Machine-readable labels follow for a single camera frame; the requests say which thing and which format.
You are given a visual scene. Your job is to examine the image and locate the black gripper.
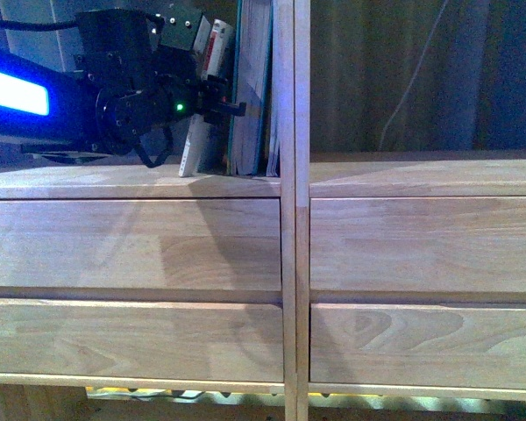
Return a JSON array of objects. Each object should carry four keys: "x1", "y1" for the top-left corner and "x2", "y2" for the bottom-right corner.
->
[{"x1": 94, "y1": 8, "x2": 246, "y2": 168}]

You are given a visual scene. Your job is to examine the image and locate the right wooden shelf unit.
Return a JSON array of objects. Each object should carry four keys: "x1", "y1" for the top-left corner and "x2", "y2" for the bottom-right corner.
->
[{"x1": 291, "y1": 0, "x2": 526, "y2": 421}]

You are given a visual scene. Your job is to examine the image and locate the white blue red-spine book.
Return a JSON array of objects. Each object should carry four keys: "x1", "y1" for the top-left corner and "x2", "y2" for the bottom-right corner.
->
[{"x1": 178, "y1": 19, "x2": 235, "y2": 177}]

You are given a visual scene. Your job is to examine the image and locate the teal cover thick book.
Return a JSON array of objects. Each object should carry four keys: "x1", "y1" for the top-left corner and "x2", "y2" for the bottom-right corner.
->
[{"x1": 228, "y1": 0, "x2": 273, "y2": 176}]

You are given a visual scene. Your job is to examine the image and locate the thin white book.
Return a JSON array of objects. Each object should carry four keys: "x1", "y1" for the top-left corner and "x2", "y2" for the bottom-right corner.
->
[{"x1": 266, "y1": 1, "x2": 280, "y2": 177}]

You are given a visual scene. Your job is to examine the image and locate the left wooden shelf unit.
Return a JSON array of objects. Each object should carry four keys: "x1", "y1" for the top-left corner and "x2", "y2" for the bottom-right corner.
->
[{"x1": 0, "y1": 0, "x2": 300, "y2": 421}]

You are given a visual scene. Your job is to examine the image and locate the white hanging cable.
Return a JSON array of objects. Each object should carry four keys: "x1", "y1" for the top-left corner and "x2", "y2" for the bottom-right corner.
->
[{"x1": 379, "y1": 0, "x2": 451, "y2": 153}]

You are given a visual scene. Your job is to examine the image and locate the wooden shelf unit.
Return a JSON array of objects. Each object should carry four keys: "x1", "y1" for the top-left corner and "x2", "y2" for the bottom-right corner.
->
[
  {"x1": 0, "y1": 0, "x2": 300, "y2": 421},
  {"x1": 291, "y1": 0, "x2": 526, "y2": 421}
]

